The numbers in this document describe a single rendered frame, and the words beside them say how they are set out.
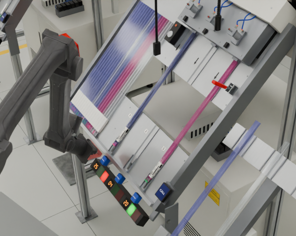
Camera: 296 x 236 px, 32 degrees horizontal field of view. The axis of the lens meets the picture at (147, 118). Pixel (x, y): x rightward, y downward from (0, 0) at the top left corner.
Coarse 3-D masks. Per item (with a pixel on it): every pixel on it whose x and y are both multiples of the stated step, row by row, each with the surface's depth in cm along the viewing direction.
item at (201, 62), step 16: (144, 0) 202; (160, 0) 196; (176, 0) 190; (176, 16) 188; (192, 32) 180; (176, 48) 183; (192, 48) 178; (208, 48) 173; (176, 64) 180; (192, 64) 176; (208, 64) 171; (224, 64) 167; (240, 64) 163; (256, 64) 159; (192, 80) 173; (208, 80) 169; (240, 80) 161; (224, 96) 163
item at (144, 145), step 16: (128, 112) 188; (112, 128) 190; (144, 128) 180; (112, 144) 186; (128, 144) 183; (144, 144) 178; (160, 144) 173; (128, 160) 179; (144, 160) 175; (176, 160) 167; (144, 176) 173; (160, 176) 169
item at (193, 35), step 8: (192, 40) 179; (184, 48) 179; (176, 56) 180; (168, 72) 180; (160, 80) 181; (152, 88) 182; (152, 96) 182; (144, 104) 182; (136, 112) 184; (128, 128) 184
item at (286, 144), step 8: (288, 144) 135; (280, 152) 135; (272, 160) 136; (272, 168) 136; (264, 176) 136; (256, 184) 136; (248, 192) 137; (248, 200) 137; (240, 208) 137; (232, 216) 137; (224, 224) 138; (224, 232) 138
